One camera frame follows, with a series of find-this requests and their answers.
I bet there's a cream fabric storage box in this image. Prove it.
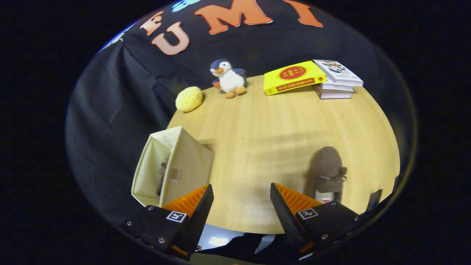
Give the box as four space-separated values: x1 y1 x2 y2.
131 126 215 209

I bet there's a black backdrop cloth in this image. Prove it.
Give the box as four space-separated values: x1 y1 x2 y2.
65 0 418 226

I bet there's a yellow plush ball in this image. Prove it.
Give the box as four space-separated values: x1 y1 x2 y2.
175 86 204 113

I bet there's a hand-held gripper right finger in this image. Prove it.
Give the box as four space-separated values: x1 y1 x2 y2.
270 183 365 255

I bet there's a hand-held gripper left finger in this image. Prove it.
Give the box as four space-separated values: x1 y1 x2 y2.
121 184 215 262

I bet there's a white illustrated book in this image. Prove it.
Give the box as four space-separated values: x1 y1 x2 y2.
312 59 364 88

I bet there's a person's dark clothing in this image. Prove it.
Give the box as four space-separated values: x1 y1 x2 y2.
201 232 295 265

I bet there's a yellow book with red circle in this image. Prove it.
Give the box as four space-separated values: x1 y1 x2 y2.
263 61 327 96

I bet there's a penguin plush toy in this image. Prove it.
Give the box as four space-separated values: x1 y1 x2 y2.
209 59 248 99

